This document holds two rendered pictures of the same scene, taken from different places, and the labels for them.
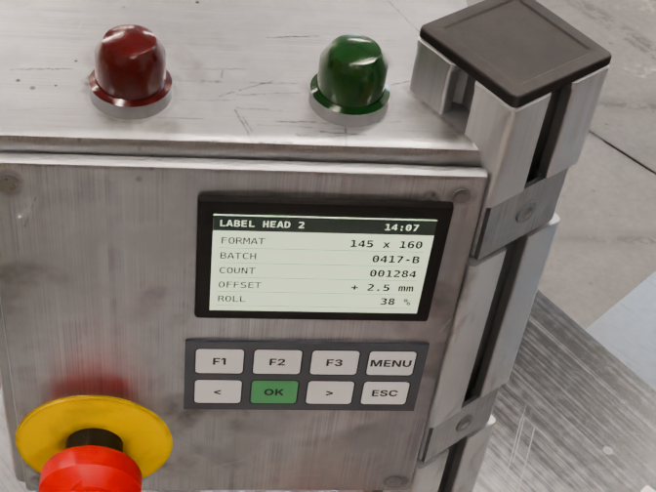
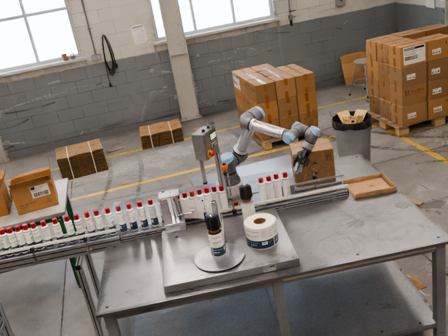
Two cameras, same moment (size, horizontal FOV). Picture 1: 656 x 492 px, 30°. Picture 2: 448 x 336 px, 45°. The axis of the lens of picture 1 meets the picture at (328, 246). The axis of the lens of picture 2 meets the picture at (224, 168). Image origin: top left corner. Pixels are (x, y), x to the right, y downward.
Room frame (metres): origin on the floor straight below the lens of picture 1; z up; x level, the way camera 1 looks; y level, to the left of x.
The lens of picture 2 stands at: (-2.03, 2.63, 2.62)
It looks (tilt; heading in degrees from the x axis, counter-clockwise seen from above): 22 degrees down; 311
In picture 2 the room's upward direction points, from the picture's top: 10 degrees counter-clockwise
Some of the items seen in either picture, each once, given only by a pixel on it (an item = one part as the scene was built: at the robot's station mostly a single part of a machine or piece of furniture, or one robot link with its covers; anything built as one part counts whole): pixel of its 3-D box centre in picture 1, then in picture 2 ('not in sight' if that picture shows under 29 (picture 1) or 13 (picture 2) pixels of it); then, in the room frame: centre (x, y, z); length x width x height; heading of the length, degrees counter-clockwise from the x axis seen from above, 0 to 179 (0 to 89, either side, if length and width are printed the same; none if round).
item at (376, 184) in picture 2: not in sight; (369, 185); (-0.52, -0.67, 0.85); 0.30 x 0.26 x 0.04; 44
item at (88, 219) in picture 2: not in sight; (90, 225); (0.92, 0.73, 0.98); 0.05 x 0.05 x 0.20
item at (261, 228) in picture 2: not in sight; (261, 231); (-0.24, 0.31, 0.95); 0.20 x 0.20 x 0.14
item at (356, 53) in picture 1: (352, 73); not in sight; (0.32, 0.00, 1.49); 0.03 x 0.03 x 0.02
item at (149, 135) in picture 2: not in sight; (161, 133); (3.78, -2.78, 0.11); 0.65 x 0.54 x 0.22; 48
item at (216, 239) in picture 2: not in sight; (215, 235); (-0.10, 0.57, 1.04); 0.09 x 0.09 x 0.29
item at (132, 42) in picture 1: (130, 64); not in sight; (0.31, 0.07, 1.49); 0.03 x 0.03 x 0.02
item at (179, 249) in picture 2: not in sight; (225, 247); (-0.03, 0.43, 0.86); 0.80 x 0.67 x 0.05; 44
